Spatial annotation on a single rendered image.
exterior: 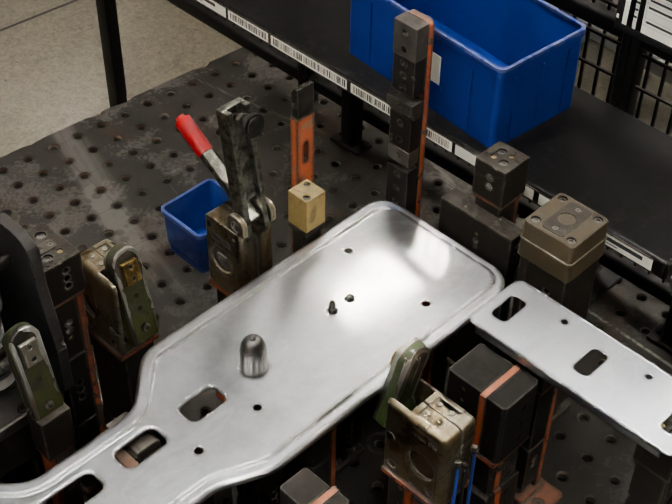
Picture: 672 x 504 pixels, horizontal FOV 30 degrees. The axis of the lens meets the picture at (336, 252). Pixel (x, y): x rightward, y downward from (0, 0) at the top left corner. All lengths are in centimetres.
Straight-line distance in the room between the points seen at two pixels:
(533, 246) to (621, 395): 23
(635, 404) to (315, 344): 37
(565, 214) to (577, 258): 6
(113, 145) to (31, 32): 165
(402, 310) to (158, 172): 78
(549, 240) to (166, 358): 48
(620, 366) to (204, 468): 49
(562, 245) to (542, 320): 9
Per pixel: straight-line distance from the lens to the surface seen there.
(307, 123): 153
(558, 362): 147
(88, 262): 147
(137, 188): 214
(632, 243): 159
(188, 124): 154
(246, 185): 150
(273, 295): 151
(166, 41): 376
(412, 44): 162
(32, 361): 138
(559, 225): 154
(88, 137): 226
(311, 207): 155
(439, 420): 133
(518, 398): 145
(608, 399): 144
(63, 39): 381
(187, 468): 135
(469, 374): 146
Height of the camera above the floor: 207
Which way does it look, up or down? 43 degrees down
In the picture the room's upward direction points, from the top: 1 degrees clockwise
